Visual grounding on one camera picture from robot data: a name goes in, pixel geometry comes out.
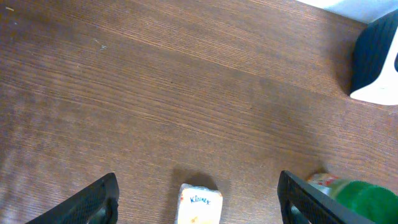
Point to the white barcode scanner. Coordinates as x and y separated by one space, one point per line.
374 64

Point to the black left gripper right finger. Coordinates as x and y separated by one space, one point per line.
302 203

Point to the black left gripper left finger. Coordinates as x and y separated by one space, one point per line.
95 204

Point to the orange tissue pack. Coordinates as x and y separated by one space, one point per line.
198 205

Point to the green lid jar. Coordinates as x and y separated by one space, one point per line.
374 202

